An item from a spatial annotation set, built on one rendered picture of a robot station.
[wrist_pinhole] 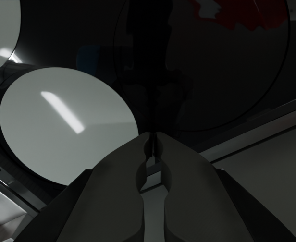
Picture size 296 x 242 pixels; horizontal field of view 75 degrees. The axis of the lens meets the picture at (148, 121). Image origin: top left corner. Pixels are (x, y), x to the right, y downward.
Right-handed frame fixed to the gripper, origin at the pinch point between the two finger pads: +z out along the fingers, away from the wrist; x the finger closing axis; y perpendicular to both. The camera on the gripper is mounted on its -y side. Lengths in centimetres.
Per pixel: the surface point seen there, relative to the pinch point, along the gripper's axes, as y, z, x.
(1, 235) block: 12.8, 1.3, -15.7
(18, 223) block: 11.8, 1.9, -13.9
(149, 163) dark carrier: 3.3, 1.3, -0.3
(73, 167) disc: 3.7, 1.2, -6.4
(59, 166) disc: 3.6, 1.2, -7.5
